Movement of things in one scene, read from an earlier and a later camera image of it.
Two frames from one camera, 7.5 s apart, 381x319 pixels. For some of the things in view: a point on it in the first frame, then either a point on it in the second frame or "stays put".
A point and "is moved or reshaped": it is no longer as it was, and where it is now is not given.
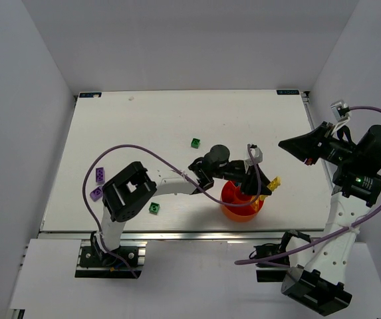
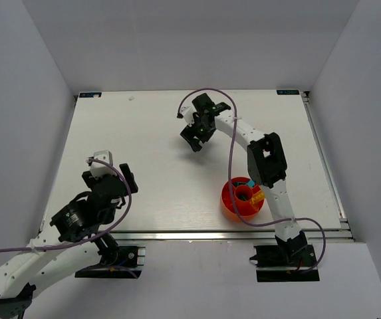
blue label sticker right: x=287 y=92 stays put
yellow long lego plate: x=274 y=183 is moved or reshaped
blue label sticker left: x=90 y=95 stays put
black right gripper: x=322 y=141 -> x=196 y=133
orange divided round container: x=232 y=194 stays put
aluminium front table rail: x=170 y=236 stays put
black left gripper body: x=249 y=175 -> x=111 y=179
